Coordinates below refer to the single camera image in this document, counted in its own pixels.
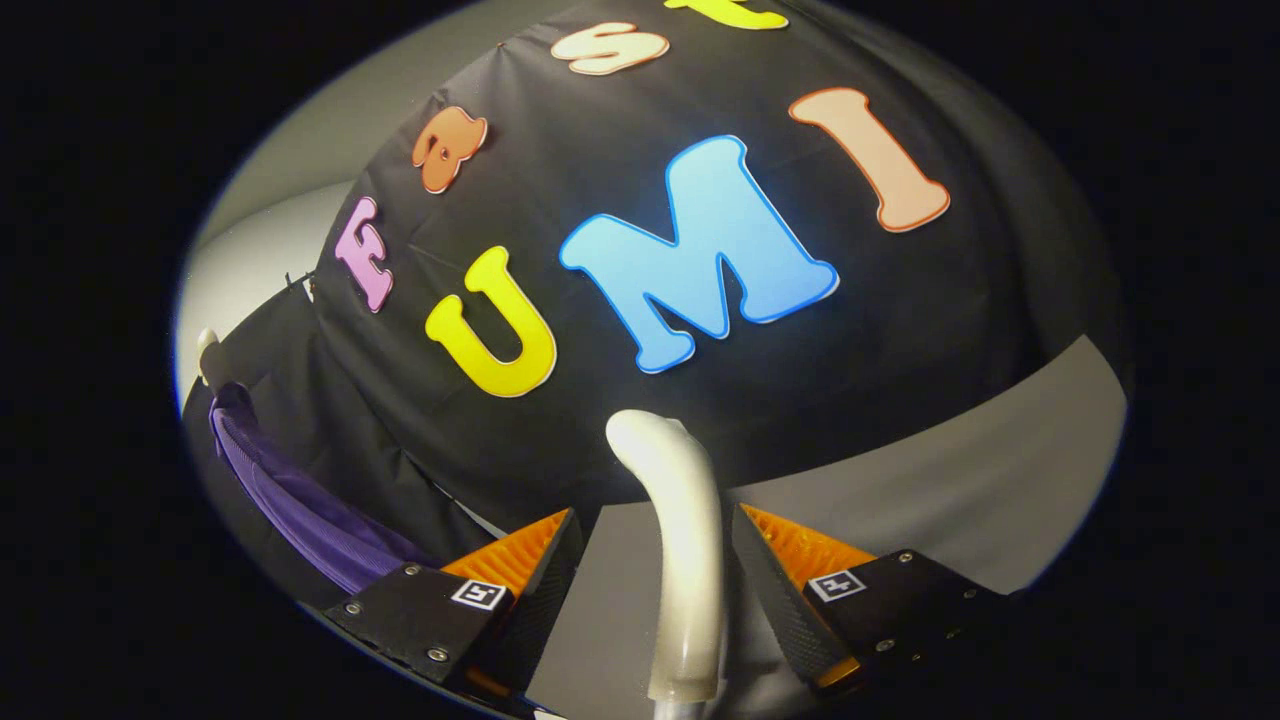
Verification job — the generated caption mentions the purple corduroy jacket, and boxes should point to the purple corduroy jacket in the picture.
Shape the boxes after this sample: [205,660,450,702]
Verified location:
[208,385,441,596]

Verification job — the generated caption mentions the grey cabinet with dark top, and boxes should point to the grey cabinet with dark top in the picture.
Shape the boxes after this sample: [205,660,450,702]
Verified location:
[525,335,1129,720]

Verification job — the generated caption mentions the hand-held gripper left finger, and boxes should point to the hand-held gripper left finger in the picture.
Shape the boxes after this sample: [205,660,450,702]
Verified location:
[322,507,584,701]

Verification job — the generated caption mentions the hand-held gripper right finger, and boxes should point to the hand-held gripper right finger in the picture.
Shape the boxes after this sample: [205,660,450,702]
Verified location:
[730,503,1011,691]

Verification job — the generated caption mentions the cream garment steamer head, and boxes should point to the cream garment steamer head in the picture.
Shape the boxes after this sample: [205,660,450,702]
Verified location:
[605,408,726,706]

